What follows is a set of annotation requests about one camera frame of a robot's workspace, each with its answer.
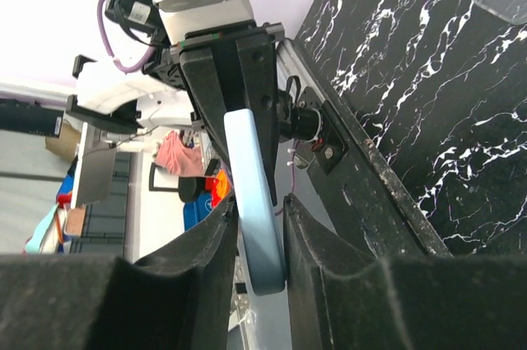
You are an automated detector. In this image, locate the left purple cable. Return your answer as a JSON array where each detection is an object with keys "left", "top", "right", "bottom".
[{"left": 96, "top": 0, "right": 157, "bottom": 76}]

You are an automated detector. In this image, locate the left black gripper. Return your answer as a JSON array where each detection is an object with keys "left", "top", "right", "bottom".
[{"left": 143, "top": 21, "right": 284, "bottom": 206}]

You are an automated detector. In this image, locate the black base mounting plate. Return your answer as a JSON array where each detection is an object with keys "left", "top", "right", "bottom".
[{"left": 277, "top": 40, "right": 451, "bottom": 258}]

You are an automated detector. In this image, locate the pink cloth outside cell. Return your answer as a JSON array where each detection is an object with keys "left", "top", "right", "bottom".
[{"left": 154, "top": 130, "right": 205, "bottom": 178}]

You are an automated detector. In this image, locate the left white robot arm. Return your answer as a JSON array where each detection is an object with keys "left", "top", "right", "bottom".
[{"left": 67, "top": 0, "right": 283, "bottom": 184}]

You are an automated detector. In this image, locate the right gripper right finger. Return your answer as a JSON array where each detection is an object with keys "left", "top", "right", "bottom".
[{"left": 283, "top": 195, "right": 526, "bottom": 349}]

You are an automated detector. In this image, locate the colourful toy outside cell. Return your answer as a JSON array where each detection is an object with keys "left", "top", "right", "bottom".
[{"left": 179, "top": 170, "right": 231, "bottom": 231}]

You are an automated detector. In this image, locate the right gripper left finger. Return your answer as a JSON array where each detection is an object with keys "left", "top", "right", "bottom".
[{"left": 1, "top": 196, "right": 238, "bottom": 349}]

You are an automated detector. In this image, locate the grey metal bracket plate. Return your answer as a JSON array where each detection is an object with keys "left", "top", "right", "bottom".
[{"left": 72, "top": 122, "right": 117, "bottom": 208}]

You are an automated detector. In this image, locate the phone with teal case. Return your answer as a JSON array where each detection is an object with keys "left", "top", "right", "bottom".
[{"left": 224, "top": 109, "right": 286, "bottom": 296}]

